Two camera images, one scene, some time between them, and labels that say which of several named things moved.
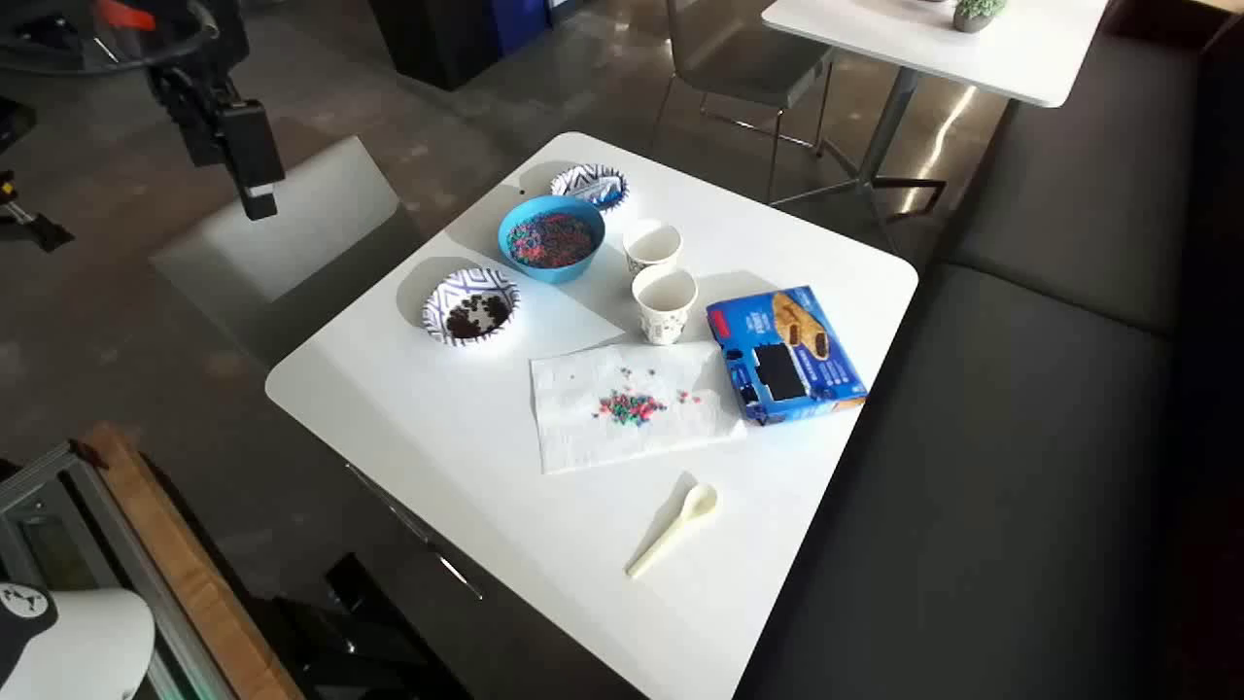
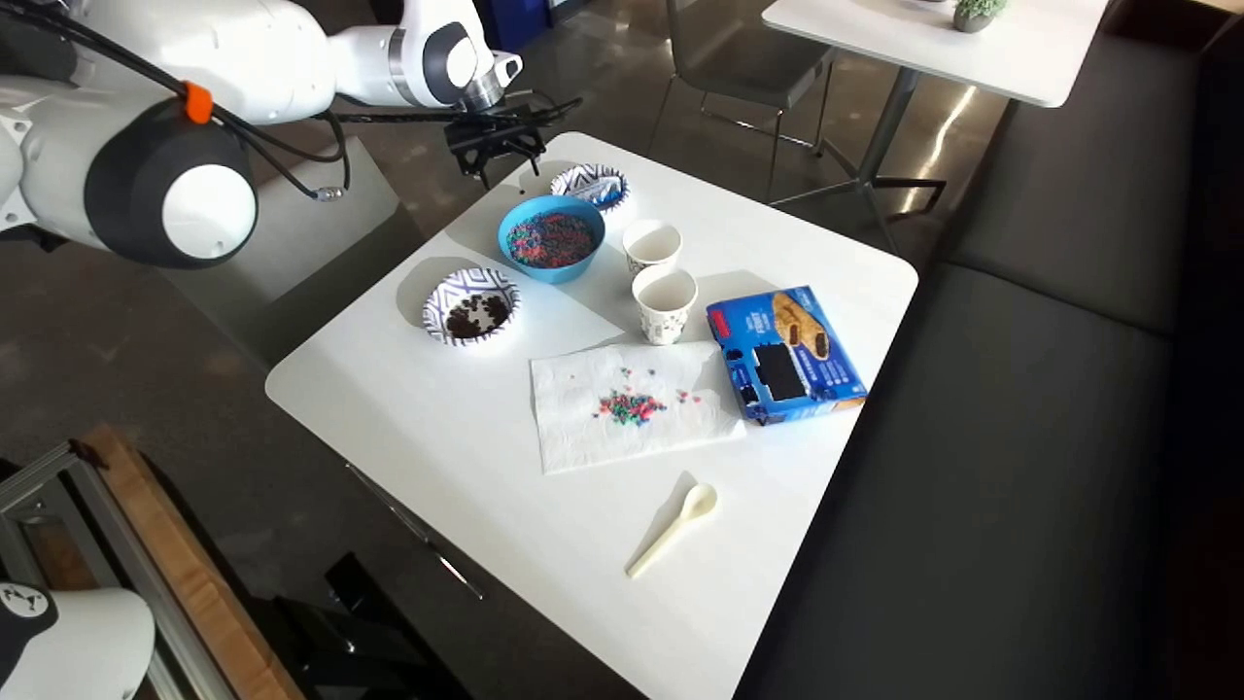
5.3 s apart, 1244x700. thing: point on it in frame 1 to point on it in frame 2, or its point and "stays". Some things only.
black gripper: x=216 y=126 to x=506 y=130
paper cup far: x=656 y=245 stays
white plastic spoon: x=700 y=499 stays
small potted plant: x=979 y=12 stays
